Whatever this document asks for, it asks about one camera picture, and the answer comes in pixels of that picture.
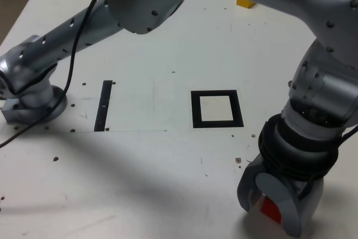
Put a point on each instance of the black tape strip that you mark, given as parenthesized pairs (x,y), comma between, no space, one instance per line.
(103,107)

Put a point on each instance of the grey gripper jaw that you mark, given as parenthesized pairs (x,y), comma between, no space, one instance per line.
(291,211)
(247,188)

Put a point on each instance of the black tape square outline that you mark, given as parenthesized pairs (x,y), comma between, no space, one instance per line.
(195,110)

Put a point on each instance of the red cube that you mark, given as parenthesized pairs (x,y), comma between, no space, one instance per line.
(270,206)

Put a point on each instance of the yellow cube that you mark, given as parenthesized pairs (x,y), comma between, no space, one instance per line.
(245,2)

